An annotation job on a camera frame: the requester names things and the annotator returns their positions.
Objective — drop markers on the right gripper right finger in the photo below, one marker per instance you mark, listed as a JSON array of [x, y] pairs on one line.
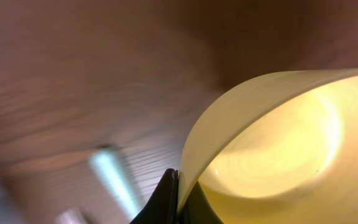
[[197, 209]]

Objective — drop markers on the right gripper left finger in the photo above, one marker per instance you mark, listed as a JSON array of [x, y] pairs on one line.
[[161, 207]]

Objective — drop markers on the mint green plastic spoon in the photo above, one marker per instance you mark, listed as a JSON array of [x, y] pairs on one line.
[[111, 171]]

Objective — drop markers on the yellow plastic bowl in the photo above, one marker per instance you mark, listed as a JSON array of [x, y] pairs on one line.
[[278, 148]]

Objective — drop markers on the white plastic fork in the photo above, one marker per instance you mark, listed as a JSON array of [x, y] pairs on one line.
[[71, 216]]

